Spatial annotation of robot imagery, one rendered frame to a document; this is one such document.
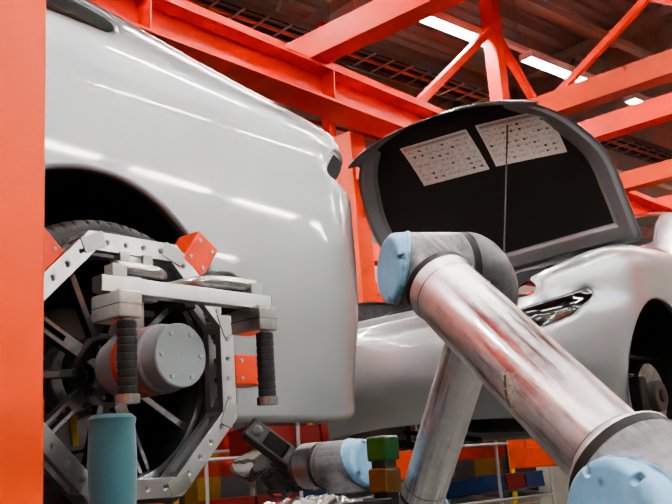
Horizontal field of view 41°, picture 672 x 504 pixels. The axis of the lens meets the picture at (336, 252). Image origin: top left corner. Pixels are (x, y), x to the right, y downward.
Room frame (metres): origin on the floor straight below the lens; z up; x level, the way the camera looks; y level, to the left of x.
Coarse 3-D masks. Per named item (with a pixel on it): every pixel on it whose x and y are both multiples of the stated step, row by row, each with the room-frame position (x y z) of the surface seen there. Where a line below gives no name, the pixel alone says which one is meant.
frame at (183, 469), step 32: (64, 256) 1.73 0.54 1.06; (96, 256) 1.84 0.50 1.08; (160, 256) 1.91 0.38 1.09; (224, 320) 2.04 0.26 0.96; (224, 352) 2.04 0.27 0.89; (224, 384) 2.04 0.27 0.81; (224, 416) 2.03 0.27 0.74; (64, 448) 1.73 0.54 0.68; (192, 448) 1.98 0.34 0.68; (64, 480) 1.75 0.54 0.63; (160, 480) 1.90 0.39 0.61; (192, 480) 1.96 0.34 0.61
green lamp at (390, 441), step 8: (368, 440) 1.50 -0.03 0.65; (376, 440) 1.49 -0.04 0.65; (384, 440) 1.48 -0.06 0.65; (392, 440) 1.49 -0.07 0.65; (368, 448) 1.50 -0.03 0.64; (376, 448) 1.49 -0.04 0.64; (384, 448) 1.48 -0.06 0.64; (392, 448) 1.49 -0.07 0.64; (368, 456) 1.50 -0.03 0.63; (376, 456) 1.49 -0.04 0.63; (384, 456) 1.48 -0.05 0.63; (392, 456) 1.49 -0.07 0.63
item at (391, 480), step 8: (368, 472) 1.50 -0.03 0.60; (376, 472) 1.49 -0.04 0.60; (384, 472) 1.48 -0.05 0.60; (392, 472) 1.49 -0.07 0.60; (400, 472) 1.50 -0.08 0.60; (376, 480) 1.49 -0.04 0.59; (384, 480) 1.48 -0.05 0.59; (392, 480) 1.49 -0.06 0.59; (400, 480) 1.50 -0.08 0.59; (376, 488) 1.49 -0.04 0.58; (384, 488) 1.48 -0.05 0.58; (392, 488) 1.48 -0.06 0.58; (400, 488) 1.50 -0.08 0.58
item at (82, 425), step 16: (64, 320) 2.01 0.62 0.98; (80, 336) 2.04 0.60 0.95; (48, 352) 1.98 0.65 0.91; (48, 368) 1.94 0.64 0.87; (48, 384) 1.95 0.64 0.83; (96, 384) 2.02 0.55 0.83; (48, 400) 1.98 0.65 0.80; (80, 416) 2.04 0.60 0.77; (64, 432) 2.01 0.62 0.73; (80, 432) 2.04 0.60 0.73; (80, 448) 2.04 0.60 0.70
